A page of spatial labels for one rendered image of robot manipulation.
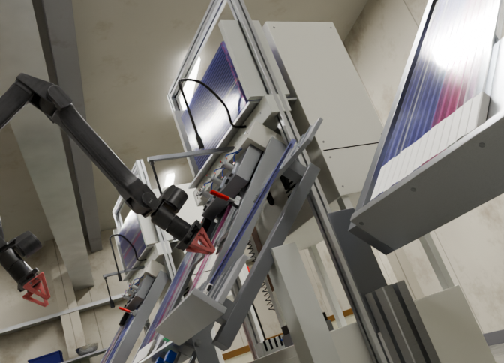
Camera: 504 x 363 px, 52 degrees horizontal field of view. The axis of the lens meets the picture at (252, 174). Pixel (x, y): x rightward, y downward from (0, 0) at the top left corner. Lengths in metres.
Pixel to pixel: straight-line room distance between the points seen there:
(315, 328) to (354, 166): 0.82
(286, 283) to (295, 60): 1.04
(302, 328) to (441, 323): 0.77
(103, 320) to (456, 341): 8.55
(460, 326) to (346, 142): 0.70
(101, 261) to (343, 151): 8.62
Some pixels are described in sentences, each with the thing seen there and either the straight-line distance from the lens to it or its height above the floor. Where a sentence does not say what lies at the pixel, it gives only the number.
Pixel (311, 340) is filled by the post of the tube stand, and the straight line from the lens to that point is 1.10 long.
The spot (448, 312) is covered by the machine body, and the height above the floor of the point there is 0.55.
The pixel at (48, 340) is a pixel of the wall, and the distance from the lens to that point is 9.98.
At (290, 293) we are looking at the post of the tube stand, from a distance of 1.10.
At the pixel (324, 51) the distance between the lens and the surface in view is 2.05.
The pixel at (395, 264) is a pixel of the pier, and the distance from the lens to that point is 6.50.
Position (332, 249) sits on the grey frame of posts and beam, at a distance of 1.59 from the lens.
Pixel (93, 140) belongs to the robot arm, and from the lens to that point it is 1.52.
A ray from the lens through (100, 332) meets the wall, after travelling 9.92.
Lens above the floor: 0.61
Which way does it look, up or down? 19 degrees up
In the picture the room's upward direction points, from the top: 20 degrees counter-clockwise
